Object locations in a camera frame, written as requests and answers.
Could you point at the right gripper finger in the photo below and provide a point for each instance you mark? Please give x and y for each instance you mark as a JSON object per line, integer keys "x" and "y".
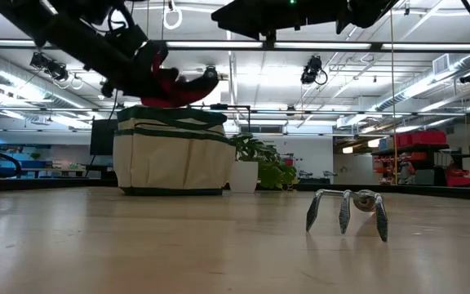
{"x": 239, "y": 17}

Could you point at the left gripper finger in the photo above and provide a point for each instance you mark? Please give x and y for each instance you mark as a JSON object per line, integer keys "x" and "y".
{"x": 200, "y": 85}

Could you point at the red gardening glove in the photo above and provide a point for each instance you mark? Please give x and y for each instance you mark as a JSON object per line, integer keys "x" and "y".
{"x": 169, "y": 100}

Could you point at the cream canvas gardening bag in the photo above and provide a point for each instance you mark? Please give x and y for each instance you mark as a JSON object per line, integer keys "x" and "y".
{"x": 169, "y": 163}

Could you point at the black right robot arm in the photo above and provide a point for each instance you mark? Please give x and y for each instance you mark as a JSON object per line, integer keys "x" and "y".
{"x": 365, "y": 10}

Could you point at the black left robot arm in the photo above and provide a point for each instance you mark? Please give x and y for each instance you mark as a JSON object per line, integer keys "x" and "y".
{"x": 76, "y": 36}

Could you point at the black computer monitor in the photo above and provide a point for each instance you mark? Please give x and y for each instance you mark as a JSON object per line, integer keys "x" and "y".
{"x": 102, "y": 136}

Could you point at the green plant in white pot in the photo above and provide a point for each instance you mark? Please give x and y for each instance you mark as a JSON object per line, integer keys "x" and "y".
{"x": 243, "y": 175}

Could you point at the blue storage shelf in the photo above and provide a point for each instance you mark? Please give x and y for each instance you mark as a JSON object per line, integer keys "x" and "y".
{"x": 31, "y": 164}

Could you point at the red storage bin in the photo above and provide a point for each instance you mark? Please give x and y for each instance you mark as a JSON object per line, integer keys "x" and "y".
{"x": 420, "y": 139}

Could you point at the black shelving unit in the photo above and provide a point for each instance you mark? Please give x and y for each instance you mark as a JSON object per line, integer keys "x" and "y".
{"x": 435, "y": 163}

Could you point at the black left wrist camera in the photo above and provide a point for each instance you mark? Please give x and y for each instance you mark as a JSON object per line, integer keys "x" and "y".
{"x": 127, "y": 38}

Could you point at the black overhead frame beam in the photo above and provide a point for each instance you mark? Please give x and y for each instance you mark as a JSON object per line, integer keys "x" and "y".
{"x": 422, "y": 46}

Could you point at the black table frame rail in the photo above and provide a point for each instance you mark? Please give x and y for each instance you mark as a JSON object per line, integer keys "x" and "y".
{"x": 35, "y": 184}

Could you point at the small black ceiling camera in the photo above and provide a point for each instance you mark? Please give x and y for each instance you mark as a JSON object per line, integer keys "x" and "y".
{"x": 468, "y": 77}

